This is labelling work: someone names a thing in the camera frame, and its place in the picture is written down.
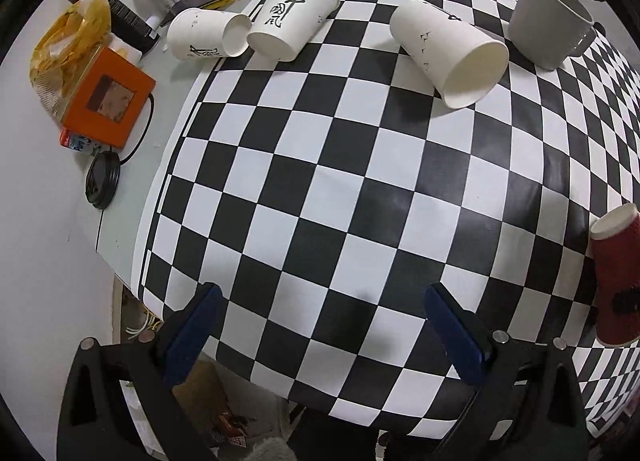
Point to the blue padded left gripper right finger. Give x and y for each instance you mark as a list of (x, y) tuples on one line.
[(462, 335)]

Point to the white paper cup lying left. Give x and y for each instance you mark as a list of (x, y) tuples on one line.
[(199, 34)]

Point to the white paper cup lying centre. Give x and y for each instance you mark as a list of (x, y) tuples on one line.
[(462, 62)]

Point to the white paper cup with calligraphy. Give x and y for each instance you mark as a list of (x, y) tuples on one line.
[(283, 27)]

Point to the black white checkered tablecloth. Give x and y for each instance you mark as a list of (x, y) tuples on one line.
[(324, 195)]

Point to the small red blue pack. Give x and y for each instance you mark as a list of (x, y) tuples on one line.
[(79, 143)]

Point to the black remote control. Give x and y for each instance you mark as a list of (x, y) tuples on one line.
[(130, 27)]

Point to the orange box with window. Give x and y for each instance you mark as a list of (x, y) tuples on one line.
[(107, 99)]

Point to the white paper cup lying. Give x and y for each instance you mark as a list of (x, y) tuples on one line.
[(199, 34), (462, 62)]

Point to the red ribbed paper cup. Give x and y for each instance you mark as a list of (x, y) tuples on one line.
[(615, 248)]

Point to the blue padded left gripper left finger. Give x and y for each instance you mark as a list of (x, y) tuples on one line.
[(187, 331)]

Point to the grey ceramic mug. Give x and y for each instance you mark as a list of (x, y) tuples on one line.
[(546, 32)]

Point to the yellow plastic bag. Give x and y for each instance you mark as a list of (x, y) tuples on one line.
[(64, 52)]

